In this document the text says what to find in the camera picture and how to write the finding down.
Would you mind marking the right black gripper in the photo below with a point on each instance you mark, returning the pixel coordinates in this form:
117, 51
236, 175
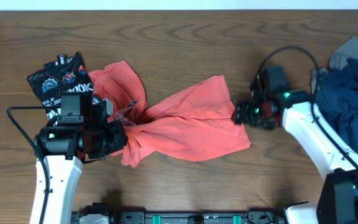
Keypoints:
242, 111

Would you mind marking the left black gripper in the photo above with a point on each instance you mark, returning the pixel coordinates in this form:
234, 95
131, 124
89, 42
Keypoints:
117, 137

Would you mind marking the red soccer t-shirt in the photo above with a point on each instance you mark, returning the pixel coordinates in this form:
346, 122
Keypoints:
194, 124

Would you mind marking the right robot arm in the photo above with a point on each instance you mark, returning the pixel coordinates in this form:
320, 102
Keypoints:
336, 162

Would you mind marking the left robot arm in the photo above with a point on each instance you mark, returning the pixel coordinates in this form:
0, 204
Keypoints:
81, 133

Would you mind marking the black printed folded shirt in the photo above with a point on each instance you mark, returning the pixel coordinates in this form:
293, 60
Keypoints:
66, 74

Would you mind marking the navy blue garment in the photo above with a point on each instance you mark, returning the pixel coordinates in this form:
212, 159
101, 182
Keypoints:
337, 99

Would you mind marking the grey garment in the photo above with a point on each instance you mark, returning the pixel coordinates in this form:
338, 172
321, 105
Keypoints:
338, 59

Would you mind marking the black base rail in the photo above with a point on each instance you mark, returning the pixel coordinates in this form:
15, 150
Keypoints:
101, 213

